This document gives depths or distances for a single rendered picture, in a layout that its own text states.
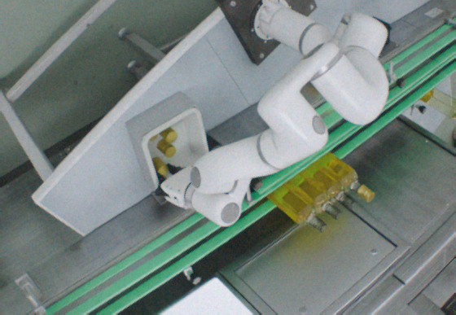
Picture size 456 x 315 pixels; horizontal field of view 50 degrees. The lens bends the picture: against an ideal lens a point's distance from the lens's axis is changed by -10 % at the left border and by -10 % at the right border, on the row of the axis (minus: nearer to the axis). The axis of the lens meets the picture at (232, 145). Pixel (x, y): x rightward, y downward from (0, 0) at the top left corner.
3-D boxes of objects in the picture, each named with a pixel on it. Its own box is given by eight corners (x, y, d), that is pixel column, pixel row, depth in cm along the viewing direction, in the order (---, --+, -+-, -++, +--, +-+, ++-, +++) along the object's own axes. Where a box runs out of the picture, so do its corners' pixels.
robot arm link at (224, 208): (225, 164, 114) (260, 163, 120) (198, 150, 122) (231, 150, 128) (215, 230, 117) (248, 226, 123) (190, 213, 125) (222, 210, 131)
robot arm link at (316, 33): (291, 54, 131) (339, 82, 121) (313, 8, 127) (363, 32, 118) (312, 62, 138) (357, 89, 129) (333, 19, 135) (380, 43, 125)
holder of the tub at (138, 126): (149, 194, 152) (164, 209, 147) (124, 121, 133) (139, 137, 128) (197, 164, 158) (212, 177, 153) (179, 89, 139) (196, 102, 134)
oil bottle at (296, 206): (256, 190, 160) (304, 230, 147) (254, 177, 156) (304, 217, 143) (270, 180, 162) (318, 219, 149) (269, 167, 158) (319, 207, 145)
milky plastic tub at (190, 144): (145, 183, 148) (161, 200, 142) (124, 123, 132) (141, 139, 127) (195, 152, 154) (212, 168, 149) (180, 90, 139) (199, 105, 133)
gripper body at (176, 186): (188, 218, 128) (165, 202, 136) (221, 195, 132) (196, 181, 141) (178, 194, 124) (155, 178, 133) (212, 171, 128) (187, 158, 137)
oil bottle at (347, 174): (299, 159, 166) (348, 196, 153) (299, 146, 163) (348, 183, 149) (312, 150, 169) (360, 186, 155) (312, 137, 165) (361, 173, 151)
